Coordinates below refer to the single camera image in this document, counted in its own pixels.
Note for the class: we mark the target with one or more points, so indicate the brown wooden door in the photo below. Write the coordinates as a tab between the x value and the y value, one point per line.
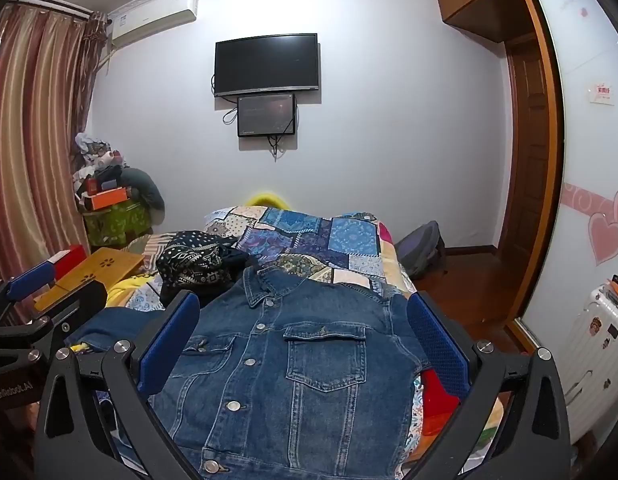
529	170

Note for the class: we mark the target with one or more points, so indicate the orange box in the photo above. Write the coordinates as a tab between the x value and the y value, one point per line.
106	199

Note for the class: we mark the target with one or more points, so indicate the grey neck pillow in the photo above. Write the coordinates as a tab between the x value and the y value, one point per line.
146	185

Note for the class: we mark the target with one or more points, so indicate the pile of household clutter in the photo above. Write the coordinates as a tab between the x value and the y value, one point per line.
94	160

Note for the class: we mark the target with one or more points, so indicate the white sliding wardrobe door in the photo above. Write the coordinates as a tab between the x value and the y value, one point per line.
589	170

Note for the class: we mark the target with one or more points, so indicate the colourful fleece blanket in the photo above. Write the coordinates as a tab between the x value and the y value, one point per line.
436	405

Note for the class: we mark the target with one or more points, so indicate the wooden overhead cabinet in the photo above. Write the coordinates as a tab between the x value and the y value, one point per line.
476	0

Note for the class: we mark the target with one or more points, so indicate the striped red curtain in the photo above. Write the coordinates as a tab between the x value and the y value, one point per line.
34	135

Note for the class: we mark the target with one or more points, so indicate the dark patterned garment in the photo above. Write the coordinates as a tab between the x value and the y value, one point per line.
194	260

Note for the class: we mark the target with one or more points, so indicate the black wall television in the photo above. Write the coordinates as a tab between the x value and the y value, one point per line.
266	65

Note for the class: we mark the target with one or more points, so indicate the yellow plastic object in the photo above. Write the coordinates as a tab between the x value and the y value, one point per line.
266	200

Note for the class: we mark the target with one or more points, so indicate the yellow cloth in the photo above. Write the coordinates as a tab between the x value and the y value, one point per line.
126	290

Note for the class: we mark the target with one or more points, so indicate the blue denim jacket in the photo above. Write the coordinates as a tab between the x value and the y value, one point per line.
289	385

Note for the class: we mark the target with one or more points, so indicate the white air conditioner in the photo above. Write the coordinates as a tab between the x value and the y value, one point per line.
154	15

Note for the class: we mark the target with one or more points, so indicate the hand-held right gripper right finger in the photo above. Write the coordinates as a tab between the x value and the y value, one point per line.
436	345

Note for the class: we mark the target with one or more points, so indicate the white suitcase with stickers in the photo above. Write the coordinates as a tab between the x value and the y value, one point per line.
596	350

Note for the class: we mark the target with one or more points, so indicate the red and white door sticker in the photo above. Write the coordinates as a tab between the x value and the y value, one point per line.
602	94

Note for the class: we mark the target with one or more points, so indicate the wooden lap table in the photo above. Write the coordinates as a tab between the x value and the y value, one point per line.
109	262

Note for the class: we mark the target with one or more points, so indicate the red box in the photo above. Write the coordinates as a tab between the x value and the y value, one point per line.
71	260

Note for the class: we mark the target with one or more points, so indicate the small black wall monitor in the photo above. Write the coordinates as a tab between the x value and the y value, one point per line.
266	115

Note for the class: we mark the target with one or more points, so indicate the green cloth covered stand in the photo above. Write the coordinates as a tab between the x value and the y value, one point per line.
114	222

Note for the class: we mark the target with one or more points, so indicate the grey backpack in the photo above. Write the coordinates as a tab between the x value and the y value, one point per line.
421	250

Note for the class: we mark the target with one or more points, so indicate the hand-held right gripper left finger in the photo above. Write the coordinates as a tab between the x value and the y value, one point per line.
169	345

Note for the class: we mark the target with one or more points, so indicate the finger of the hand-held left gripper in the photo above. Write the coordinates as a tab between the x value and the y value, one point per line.
31	280
84	300

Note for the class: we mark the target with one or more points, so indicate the blue patchwork quilt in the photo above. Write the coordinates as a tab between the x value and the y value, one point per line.
309	240

